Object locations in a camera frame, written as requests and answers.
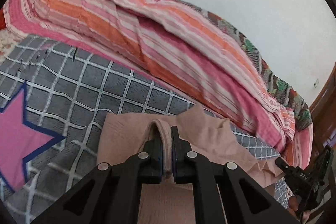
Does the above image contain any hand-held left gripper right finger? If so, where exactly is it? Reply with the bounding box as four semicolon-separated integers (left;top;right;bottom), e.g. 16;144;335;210
171;126;301;224

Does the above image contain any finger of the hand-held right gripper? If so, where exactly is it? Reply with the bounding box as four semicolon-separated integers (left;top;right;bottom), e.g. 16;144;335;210
275;157;290;171

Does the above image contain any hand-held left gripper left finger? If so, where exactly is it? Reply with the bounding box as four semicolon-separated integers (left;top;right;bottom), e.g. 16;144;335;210
31;127;164;224

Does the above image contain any beige cloth garment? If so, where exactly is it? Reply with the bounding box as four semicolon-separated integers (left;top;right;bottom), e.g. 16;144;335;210
97;105;285;224

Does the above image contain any person's right hand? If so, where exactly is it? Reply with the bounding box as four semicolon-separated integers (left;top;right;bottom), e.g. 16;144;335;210
287;194;311;223

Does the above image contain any wooden headboard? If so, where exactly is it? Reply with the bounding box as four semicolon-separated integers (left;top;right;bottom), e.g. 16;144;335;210
308;67;336;188

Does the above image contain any grey checked star blanket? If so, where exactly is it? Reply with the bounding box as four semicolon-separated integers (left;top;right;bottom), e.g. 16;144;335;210
0;34;292;224

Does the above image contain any pink orange striped quilt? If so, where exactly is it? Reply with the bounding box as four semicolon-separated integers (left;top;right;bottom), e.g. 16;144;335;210
3;0;314;169

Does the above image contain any floral bed sheet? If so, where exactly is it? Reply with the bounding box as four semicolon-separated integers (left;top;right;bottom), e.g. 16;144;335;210
0;30;27;56

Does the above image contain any red pillow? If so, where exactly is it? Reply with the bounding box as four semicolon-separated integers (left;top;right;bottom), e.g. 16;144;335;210
0;7;7;30

